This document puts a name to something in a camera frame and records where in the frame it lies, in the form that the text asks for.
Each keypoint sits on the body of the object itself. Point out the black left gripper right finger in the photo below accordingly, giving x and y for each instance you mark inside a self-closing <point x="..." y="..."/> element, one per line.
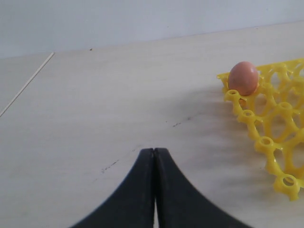
<point x="180" y="204"/>

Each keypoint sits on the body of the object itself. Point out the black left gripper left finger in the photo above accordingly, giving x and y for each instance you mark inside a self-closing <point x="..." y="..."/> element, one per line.
<point x="132" y="203"/>

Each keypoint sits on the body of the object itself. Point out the brown egg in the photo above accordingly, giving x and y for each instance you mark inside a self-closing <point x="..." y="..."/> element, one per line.
<point x="243" y="78"/>

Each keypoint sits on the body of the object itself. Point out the yellow plastic egg tray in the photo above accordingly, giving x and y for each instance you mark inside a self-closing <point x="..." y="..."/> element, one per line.
<point x="274" y="115"/>

